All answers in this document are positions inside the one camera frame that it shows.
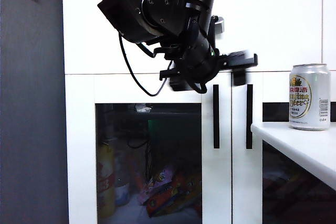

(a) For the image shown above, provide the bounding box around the white glass cabinet door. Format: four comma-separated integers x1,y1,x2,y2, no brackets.
232,71,336,224
65,73,233,224

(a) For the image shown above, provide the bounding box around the pink snack packet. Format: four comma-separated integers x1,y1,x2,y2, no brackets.
143,166,175,205

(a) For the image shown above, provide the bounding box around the narrow white drawer front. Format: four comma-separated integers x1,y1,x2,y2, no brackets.
322,0,336,71

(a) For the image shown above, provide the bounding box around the red stick snack packet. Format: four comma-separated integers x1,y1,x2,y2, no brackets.
127,153,148,196

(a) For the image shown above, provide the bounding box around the yellow detergent bottle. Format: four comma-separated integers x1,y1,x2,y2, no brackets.
97,142,116,219

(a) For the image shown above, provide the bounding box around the clear sanitizer bottle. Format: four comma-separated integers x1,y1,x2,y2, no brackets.
114,176,131,208

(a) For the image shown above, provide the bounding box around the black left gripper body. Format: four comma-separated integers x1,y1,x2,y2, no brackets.
170,48,221,93

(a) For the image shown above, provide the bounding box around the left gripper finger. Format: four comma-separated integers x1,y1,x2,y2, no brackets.
223,50,258,86
159,68,192,91

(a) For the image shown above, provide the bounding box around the wide white drawer front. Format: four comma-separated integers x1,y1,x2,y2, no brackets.
62,0,323,75

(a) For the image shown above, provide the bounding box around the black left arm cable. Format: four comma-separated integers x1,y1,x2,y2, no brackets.
119,31,174,97

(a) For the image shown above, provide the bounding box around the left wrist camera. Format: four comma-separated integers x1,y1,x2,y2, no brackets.
209,15,226,36

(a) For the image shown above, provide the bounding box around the silver beer can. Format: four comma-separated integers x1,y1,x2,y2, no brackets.
289,63,331,131

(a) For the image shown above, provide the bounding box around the yellow noodle packet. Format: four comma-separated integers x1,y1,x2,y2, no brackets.
172,173,202,209

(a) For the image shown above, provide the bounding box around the black vertical door handle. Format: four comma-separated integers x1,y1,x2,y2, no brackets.
246,84,254,150
213,84,221,149

